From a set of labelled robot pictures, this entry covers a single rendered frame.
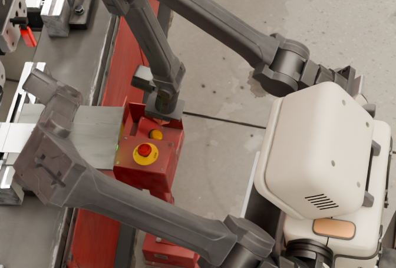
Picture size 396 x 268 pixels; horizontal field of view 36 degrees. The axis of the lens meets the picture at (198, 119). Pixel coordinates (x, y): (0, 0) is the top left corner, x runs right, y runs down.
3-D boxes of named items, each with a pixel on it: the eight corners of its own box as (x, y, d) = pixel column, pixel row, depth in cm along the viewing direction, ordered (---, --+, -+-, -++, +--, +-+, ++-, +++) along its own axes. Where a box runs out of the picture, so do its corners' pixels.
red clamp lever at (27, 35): (37, 48, 148) (25, 20, 140) (20, 48, 148) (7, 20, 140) (39, 43, 149) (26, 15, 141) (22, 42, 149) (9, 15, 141)
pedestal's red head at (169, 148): (170, 194, 179) (162, 163, 164) (117, 185, 182) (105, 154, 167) (185, 136, 189) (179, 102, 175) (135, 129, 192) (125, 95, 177)
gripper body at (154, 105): (149, 94, 171) (152, 79, 165) (184, 104, 172) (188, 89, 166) (143, 113, 168) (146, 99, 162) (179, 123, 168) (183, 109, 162)
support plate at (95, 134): (112, 171, 146) (111, 169, 146) (6, 166, 149) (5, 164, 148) (124, 109, 156) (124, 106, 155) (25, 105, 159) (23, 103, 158)
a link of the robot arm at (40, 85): (56, 130, 129) (77, 95, 128) (7, 101, 127) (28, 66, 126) (65, 121, 140) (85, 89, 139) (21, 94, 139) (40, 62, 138)
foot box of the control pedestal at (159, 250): (208, 275, 232) (206, 264, 222) (144, 264, 237) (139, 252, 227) (218, 227, 243) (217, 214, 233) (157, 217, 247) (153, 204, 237)
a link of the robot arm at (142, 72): (171, 93, 151) (184, 64, 154) (128, 76, 152) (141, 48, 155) (168, 111, 162) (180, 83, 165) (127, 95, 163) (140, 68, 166)
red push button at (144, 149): (151, 162, 172) (149, 155, 169) (137, 159, 173) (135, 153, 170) (154, 149, 174) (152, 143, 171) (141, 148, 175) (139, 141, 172)
